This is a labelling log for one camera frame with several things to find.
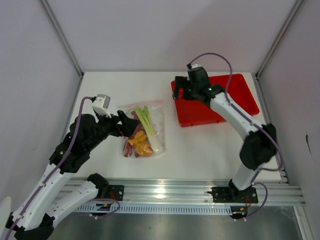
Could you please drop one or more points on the clear pink-dotted zip bag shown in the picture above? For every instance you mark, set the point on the clear pink-dotted zip bag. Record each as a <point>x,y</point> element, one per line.
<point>156,109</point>

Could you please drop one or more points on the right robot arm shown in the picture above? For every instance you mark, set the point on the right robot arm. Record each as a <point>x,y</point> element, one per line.
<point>259,140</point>

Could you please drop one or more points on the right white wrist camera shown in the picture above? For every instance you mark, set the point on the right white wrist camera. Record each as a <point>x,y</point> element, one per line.
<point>194,68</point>

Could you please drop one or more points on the left aluminium frame post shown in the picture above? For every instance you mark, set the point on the left aluminium frame post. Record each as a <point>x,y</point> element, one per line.
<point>53,21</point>

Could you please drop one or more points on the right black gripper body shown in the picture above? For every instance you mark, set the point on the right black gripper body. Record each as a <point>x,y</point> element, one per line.
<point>190,91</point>

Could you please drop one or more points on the yellow pasta pile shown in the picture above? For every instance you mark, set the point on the yellow pasta pile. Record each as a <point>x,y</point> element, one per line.
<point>141,147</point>

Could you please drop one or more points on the green white celery stalk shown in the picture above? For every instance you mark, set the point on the green white celery stalk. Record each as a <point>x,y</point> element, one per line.
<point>144,117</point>

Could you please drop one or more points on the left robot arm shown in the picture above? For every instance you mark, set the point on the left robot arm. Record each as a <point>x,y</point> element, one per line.
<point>38,216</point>

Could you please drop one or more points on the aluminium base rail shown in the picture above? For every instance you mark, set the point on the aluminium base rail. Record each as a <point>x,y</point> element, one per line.
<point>195,192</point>

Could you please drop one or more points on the aluminium frame post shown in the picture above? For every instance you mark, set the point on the aluminium frame post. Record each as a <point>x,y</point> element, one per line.
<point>293,13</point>
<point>53,21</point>

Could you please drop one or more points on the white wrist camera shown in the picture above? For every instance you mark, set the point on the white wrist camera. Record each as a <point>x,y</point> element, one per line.
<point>101,104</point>
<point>194,68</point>

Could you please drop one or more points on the right aluminium frame post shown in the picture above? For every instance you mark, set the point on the right aluminium frame post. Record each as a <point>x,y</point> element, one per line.
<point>293,13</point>

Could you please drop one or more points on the red plastic tray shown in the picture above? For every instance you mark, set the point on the red plastic tray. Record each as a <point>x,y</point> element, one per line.
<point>221,109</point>

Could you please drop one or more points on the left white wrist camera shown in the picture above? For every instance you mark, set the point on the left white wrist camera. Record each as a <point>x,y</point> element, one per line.
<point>101,104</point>

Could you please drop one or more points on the white slotted cable duct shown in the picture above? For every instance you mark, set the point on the white slotted cable duct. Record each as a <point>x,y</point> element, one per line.
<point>163,209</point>

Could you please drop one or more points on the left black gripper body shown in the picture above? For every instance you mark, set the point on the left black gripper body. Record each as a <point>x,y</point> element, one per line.
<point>107,126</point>

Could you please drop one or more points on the red toy lobster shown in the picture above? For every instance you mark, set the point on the red toy lobster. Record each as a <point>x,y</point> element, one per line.
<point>128,150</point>

